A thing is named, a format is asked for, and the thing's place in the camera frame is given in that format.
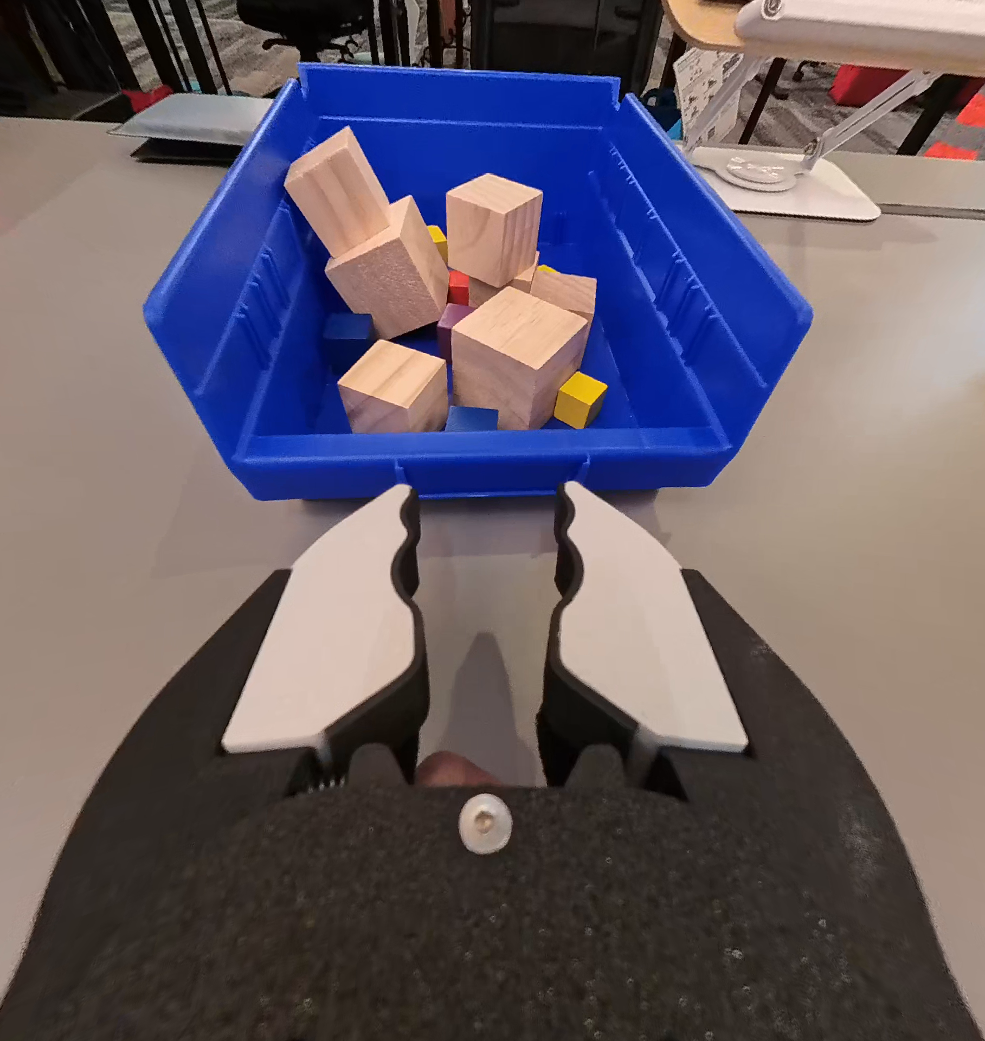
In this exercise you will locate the small purple cube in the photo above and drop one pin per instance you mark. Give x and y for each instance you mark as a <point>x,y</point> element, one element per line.
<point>453,325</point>

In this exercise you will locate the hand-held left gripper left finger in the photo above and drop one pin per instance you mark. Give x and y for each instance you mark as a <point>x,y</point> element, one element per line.
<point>329,642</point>

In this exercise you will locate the grey desk hatch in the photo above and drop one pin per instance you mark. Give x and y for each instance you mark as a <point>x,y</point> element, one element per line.
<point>191,122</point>

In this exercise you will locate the blue plastic bin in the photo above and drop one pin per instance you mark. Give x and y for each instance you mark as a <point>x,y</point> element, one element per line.
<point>687,325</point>

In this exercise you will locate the beige wooden board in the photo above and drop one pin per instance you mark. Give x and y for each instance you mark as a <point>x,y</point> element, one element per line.
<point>695,24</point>

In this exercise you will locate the pile of plain wooden cubes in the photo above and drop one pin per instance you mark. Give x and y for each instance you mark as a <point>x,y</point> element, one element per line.
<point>517,350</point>

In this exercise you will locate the small red cube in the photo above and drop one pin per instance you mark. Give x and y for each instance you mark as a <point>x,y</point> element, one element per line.
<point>458,286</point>

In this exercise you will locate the small blue cube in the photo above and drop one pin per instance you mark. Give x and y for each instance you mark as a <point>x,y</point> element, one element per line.
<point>470,419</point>
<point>347,332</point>

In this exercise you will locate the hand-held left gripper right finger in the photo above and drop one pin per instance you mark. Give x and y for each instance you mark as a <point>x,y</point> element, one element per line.
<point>647,642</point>

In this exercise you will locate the white printed sheet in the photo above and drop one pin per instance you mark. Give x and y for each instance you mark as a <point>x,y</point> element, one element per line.
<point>708,89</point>

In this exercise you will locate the black office chair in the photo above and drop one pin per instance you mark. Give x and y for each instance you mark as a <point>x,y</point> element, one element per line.
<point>305,24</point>

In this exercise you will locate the white desk stand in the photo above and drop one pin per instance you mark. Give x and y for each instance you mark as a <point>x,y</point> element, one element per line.
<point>785,199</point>

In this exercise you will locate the teal bag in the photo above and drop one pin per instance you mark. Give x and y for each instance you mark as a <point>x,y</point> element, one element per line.
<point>661,110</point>

